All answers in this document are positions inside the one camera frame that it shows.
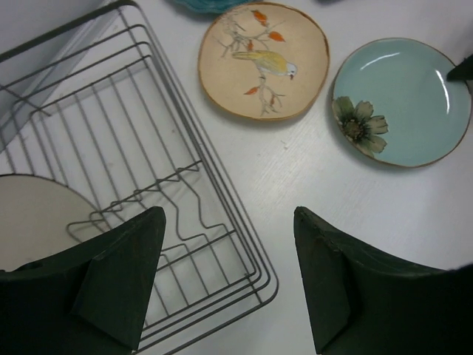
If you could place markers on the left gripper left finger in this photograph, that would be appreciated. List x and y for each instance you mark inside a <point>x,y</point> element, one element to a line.
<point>89,299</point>

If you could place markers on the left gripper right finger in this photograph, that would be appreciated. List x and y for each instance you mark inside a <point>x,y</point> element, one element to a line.
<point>362,300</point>

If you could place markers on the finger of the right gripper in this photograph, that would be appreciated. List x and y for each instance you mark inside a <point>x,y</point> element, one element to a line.
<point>463,71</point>

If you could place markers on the light blue flower plate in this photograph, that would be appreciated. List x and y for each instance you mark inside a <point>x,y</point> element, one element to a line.
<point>392,101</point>

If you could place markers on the beige tree pattern plate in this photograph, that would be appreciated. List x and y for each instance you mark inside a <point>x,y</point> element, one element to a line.
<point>40,218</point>

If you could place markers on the tan bird plate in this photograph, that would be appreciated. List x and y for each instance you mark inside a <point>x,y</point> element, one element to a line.
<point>264,61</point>

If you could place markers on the teal scalloped plate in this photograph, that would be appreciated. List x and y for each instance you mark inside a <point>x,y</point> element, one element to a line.
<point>210,6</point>

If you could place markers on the black wire dish rack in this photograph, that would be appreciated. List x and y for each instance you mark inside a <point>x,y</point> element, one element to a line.
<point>95,105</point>

